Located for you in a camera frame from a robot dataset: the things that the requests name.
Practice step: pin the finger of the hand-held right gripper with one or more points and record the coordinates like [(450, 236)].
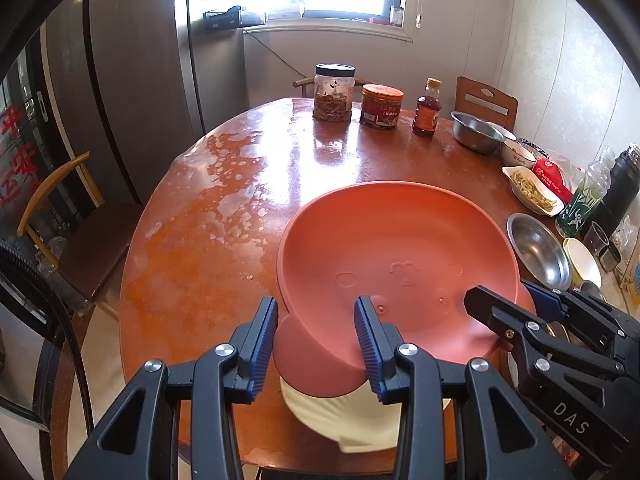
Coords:
[(492, 312), (545, 300)]

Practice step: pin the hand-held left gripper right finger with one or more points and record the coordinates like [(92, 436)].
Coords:
[(367, 342)]

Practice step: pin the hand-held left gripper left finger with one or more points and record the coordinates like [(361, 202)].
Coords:
[(265, 345)]

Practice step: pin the shallow steel bowl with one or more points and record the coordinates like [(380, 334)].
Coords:
[(537, 250)]

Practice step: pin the white plate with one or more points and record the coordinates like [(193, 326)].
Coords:
[(320, 410)]

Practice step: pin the pink bear-shaped plate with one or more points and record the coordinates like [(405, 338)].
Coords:
[(400, 240)]

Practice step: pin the small steel cup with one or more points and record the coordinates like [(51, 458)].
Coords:
[(610, 257)]

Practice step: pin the clear plastic cup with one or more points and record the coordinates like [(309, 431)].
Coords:
[(594, 237)]

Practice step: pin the printed paper sheet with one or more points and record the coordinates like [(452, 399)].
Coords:
[(631, 285)]

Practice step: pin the clear bag of snacks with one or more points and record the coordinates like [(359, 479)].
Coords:
[(627, 235)]

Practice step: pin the green plastic bottle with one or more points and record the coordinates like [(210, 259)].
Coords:
[(582, 200)]

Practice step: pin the white dish with food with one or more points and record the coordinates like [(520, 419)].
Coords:
[(530, 190)]

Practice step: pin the red packet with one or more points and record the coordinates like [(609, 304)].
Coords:
[(550, 177)]

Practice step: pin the black thermos flask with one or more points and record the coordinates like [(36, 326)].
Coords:
[(617, 190)]

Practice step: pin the white plastic bag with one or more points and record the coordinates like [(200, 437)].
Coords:
[(570, 165)]

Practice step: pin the white printed ceramic bowl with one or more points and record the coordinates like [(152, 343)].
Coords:
[(517, 156)]

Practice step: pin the blue patterned bowl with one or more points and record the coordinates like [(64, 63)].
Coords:
[(537, 147)]

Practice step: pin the plain white ceramic bowl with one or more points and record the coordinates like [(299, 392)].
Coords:
[(506, 131)]

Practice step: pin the deep steel bowl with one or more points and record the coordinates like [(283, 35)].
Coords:
[(475, 135)]

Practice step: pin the wooden chair with brown seat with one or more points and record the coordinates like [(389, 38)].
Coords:
[(95, 245)]

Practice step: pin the wooden chair with cutout back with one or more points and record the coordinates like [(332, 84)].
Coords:
[(487, 100)]

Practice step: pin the brown sauce bottle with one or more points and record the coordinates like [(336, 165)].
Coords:
[(426, 115)]

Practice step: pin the jar with red lid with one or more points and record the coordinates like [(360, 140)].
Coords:
[(381, 107)]

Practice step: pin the clear jar with black lid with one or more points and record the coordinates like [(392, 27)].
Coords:
[(332, 100)]

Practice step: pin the wooden chair with curved back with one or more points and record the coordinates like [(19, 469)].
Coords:
[(302, 85)]

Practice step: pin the grey refrigerator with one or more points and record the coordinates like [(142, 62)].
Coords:
[(135, 75)]

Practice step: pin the glass door with red stickers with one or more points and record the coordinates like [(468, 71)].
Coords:
[(20, 150)]

